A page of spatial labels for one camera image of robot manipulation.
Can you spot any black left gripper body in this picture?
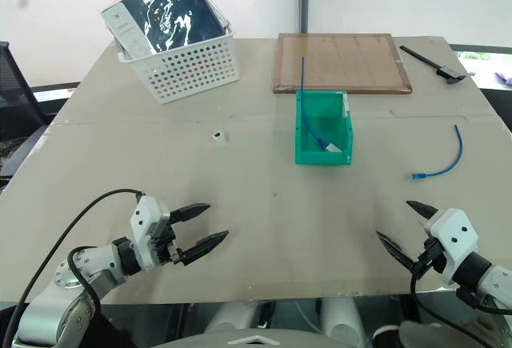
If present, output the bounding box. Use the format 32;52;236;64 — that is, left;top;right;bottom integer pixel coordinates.
150;223;188;267

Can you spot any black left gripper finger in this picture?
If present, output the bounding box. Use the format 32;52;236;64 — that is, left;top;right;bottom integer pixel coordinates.
182;230;230;266
170;202;212;225

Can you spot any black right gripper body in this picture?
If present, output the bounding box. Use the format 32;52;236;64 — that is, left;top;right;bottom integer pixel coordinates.
416;237;446;276

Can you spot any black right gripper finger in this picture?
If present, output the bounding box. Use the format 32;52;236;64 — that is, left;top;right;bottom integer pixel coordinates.
375;230;421;276
406;200;440;222

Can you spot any small white connector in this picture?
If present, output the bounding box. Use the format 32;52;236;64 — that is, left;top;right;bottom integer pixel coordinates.
210;129;228;150

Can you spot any white rounded robot leg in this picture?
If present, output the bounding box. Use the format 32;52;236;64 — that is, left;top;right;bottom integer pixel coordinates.
204;299;274;334
318;297;364;346

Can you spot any silver robot torso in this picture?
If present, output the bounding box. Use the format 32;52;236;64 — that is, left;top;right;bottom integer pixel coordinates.
166;326;363;348

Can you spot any green plastic bin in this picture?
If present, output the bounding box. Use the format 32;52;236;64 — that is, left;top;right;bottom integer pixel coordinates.
294;90;355;166

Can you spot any black caliper tool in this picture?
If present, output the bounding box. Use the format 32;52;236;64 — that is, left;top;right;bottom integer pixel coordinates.
399;45;469;86

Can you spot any white perforated plastic basket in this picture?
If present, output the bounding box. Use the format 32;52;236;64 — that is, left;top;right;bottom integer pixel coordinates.
115;32;242;106

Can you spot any brown wooden board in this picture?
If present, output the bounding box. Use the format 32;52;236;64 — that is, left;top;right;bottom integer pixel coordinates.
273;33;414;95

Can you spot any dark blue wrapped package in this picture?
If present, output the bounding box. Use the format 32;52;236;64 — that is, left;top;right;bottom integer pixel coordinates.
99;0;234;62

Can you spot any black mesh chair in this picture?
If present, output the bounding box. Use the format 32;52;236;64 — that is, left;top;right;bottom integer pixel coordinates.
0;41;48;140

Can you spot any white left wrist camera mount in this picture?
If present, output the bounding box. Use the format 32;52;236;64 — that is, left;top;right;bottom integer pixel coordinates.
129;195;171;273

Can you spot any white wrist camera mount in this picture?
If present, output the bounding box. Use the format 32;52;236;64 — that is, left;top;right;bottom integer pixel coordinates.
423;208;479;286
129;195;171;273

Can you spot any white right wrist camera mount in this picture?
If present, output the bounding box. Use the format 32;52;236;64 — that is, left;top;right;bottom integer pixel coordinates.
423;208;479;286

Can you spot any blue cable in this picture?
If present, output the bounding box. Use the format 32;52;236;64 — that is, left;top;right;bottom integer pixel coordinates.
409;124;466;182
300;56;344;154

